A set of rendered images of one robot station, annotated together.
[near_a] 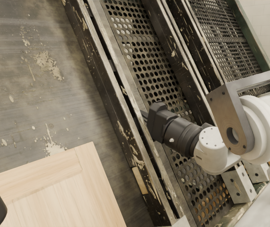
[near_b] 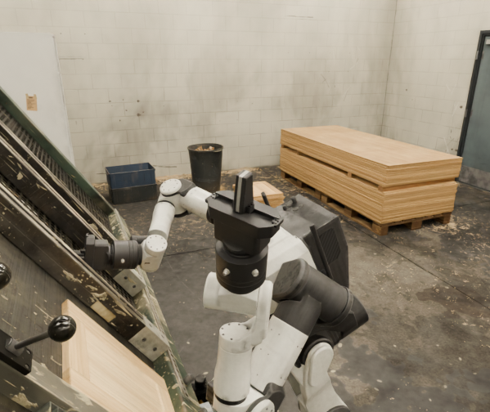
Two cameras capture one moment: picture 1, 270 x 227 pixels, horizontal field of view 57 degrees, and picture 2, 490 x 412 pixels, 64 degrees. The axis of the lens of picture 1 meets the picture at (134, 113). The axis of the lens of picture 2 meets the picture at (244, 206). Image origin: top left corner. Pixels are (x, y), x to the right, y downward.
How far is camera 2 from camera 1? 0.80 m
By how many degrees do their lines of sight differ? 64
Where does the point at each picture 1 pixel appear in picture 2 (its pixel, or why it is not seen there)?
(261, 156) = not seen: hidden behind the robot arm
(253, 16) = not seen: outside the picture
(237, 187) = (132, 280)
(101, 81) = (28, 239)
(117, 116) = (61, 266)
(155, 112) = (94, 245)
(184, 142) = (135, 257)
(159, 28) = not seen: outside the picture
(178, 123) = (120, 245)
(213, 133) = (154, 240)
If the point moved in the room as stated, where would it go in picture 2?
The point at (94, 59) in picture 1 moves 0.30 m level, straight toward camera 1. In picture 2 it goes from (9, 218) to (120, 230)
